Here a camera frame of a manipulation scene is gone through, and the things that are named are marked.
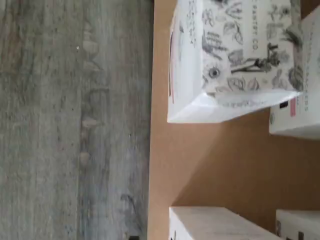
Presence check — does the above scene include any white box green strip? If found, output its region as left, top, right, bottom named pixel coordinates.
left=168, top=205, right=280, bottom=240
left=275, top=208, right=320, bottom=240

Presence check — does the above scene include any white box pink strip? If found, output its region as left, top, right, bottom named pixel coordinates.
left=166, top=0, right=305, bottom=124
left=268, top=13, right=320, bottom=140

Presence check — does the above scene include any brown fibreboard shelf board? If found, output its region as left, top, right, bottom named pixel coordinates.
left=147, top=0, right=320, bottom=240

